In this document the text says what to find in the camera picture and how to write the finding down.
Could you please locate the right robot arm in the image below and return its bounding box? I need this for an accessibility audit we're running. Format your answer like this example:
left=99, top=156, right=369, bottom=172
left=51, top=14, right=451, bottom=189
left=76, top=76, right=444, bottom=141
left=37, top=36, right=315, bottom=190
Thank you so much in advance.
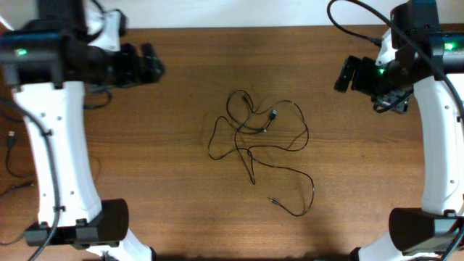
left=334, top=1, right=463, bottom=260

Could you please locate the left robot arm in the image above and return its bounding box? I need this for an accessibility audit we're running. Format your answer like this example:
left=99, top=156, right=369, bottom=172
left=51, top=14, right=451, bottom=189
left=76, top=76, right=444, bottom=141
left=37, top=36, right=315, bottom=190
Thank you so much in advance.
left=1, top=1, right=165, bottom=260

